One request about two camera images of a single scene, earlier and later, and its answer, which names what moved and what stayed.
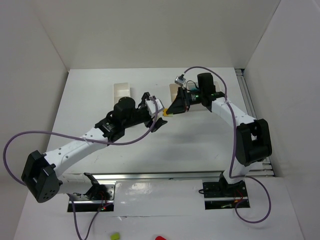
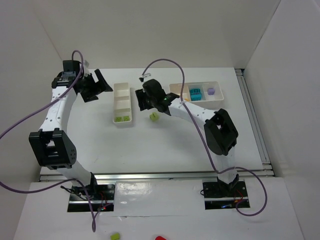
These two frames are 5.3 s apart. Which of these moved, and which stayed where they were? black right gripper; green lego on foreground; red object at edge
Moved: black right gripper
Stayed: green lego on foreground; red object at edge
